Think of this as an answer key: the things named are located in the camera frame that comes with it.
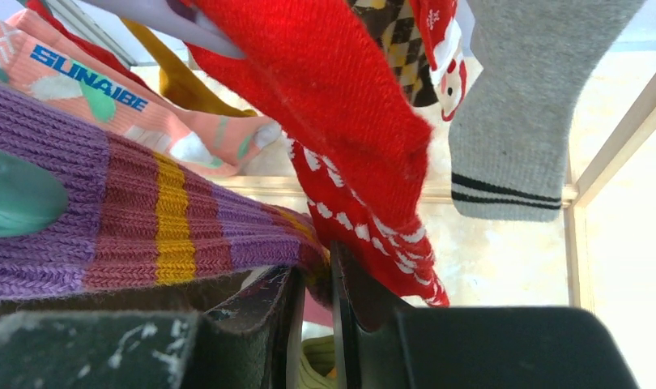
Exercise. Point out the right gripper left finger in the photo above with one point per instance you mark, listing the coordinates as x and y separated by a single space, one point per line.
243 342

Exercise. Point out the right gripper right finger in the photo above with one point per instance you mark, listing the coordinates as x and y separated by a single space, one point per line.
383 342

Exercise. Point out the red white patterned sock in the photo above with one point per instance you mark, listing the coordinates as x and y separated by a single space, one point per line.
359 151

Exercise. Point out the grey sock with black stripes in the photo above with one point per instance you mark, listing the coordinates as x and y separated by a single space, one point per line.
509 138

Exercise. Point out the brown yellow argyle sock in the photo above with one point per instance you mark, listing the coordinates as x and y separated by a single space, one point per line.
391 23

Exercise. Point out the pink green patterned sock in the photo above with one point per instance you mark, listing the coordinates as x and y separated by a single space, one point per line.
42 63

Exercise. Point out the white oval clip hanger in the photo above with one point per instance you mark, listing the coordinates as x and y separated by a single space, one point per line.
174 18

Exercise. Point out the purple striped sock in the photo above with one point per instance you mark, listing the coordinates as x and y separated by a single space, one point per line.
136 218

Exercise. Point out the mustard yellow sock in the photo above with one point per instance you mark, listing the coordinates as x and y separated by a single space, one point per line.
178 83

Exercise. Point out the teal plastic clip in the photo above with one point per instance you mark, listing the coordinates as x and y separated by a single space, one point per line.
31 198

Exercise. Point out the red snowflake sock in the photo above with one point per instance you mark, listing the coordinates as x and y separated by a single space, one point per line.
442 38

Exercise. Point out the wooden rack frame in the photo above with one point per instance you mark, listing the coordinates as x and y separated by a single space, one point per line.
501 262

